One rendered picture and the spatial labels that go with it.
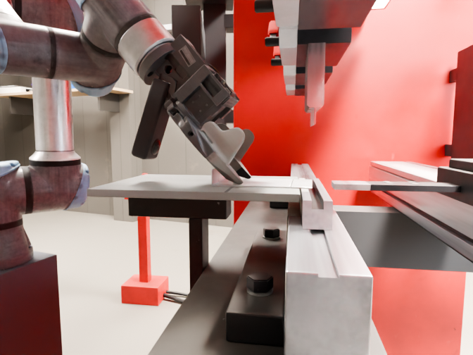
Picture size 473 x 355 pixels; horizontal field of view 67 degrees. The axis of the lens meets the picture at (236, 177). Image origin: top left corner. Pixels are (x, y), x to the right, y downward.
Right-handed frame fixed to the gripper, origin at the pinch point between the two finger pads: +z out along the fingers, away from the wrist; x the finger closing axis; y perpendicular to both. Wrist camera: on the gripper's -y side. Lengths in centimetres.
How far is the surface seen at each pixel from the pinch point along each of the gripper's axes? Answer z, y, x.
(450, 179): 18.2, 21.4, 1.6
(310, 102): -0.9, 14.0, -4.6
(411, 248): 39, 13, 43
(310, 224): 9.3, 5.8, -12.5
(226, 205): 2.1, -3.2, -2.0
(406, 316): 76, -4, 88
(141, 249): -13, -116, 157
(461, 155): 36, 43, 76
